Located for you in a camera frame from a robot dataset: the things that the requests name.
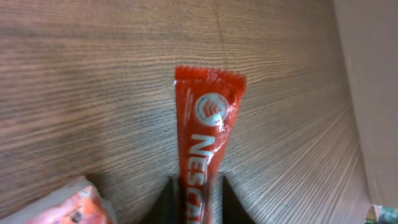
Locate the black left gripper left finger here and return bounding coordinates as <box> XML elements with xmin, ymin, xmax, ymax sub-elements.
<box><xmin>139</xmin><ymin>176</ymin><xmax>180</xmax><ymax>224</ymax></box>

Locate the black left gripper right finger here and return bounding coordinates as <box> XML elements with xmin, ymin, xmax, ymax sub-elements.
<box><xmin>222</xmin><ymin>176</ymin><xmax>255</xmax><ymax>224</ymax></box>

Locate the small red carton box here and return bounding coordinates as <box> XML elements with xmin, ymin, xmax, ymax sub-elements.
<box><xmin>1</xmin><ymin>176</ymin><xmax>118</xmax><ymax>224</ymax></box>

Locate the red Nescafe stick sachet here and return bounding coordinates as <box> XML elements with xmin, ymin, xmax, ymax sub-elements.
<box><xmin>175</xmin><ymin>65</ymin><xmax>246</xmax><ymax>224</ymax></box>

